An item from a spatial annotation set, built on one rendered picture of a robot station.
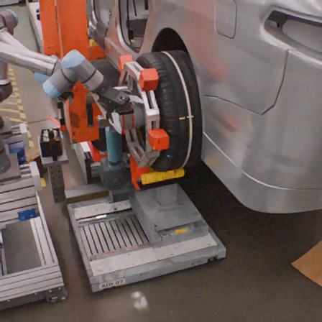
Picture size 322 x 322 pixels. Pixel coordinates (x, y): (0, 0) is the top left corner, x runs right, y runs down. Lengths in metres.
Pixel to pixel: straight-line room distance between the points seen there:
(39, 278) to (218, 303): 0.97
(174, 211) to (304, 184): 1.14
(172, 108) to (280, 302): 1.21
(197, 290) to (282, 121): 1.24
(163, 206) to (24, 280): 0.96
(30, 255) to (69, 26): 1.33
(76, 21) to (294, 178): 1.55
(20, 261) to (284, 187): 1.46
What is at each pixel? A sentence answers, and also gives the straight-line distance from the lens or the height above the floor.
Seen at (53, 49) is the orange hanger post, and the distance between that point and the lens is 4.42.
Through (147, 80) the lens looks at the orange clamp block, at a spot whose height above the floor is 1.13.
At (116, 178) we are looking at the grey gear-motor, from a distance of 2.62.
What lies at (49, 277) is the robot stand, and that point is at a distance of 2.14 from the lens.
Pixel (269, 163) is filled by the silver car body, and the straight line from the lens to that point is 1.49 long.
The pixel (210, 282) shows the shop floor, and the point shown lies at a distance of 2.36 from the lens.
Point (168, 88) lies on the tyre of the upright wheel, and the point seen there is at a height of 1.08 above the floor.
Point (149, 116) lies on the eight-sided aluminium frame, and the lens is 1.92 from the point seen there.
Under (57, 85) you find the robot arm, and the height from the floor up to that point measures 1.27.
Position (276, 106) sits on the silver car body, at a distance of 1.38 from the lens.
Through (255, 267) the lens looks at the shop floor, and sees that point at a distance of 2.49.
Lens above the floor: 1.73
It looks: 30 degrees down
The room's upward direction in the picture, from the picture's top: straight up
